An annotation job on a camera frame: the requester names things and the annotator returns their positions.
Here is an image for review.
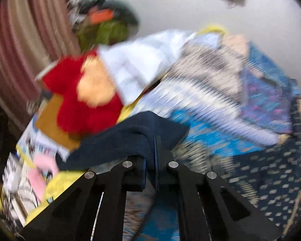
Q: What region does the navy patterned hoodie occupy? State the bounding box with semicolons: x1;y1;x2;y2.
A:
56;104;301;229

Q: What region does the striped pink curtain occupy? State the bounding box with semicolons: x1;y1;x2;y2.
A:
0;0;81;130

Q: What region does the red and orange plush toy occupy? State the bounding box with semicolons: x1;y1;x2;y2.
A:
42;51;123;136

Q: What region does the blue patchwork bedspread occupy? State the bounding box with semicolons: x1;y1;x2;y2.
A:
132;37;301;231

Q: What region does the brown cardboard piece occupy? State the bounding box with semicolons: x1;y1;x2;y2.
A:
35;95;80;151

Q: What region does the yellow cloth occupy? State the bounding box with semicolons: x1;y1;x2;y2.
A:
198;25;227;35

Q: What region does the white folded cloth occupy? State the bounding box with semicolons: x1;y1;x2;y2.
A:
97;29;196;106

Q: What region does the green and dark clutter pile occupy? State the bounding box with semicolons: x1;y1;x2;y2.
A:
68;0;140;51

